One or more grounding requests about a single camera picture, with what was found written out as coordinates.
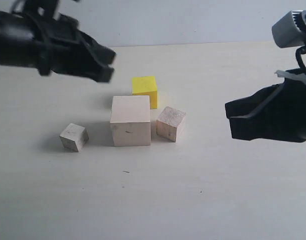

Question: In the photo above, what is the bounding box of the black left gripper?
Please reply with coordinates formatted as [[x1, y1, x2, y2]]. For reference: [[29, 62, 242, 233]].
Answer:
[[20, 0, 116, 83]]

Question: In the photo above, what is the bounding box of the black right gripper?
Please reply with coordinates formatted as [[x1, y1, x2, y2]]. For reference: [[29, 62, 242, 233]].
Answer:
[[225, 69, 306, 143]]

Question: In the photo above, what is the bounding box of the yellow cube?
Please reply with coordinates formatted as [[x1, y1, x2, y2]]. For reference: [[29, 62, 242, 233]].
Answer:
[[131, 76, 158, 109]]

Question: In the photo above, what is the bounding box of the large pale wooden cube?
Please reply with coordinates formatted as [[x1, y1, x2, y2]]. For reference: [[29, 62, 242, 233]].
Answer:
[[109, 95, 151, 147]]

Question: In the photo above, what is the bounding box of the medium wooden cube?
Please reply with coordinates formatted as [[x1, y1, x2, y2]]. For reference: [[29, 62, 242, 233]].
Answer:
[[156, 106, 186, 143]]

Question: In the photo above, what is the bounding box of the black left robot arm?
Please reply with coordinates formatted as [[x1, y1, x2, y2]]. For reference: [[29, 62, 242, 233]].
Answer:
[[0, 0, 116, 83]]

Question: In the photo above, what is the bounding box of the small pale wooden cube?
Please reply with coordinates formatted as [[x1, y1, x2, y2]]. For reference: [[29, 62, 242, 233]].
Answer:
[[59, 123, 89, 152]]

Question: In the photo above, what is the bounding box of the white cable tie tag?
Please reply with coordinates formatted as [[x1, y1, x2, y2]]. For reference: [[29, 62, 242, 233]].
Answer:
[[275, 70, 306, 85]]

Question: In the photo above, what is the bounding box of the black right camera cable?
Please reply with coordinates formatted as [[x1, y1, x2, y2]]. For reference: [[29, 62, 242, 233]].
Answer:
[[294, 41, 306, 73]]

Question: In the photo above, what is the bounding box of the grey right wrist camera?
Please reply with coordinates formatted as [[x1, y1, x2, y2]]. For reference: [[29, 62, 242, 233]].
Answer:
[[271, 10, 306, 48]]

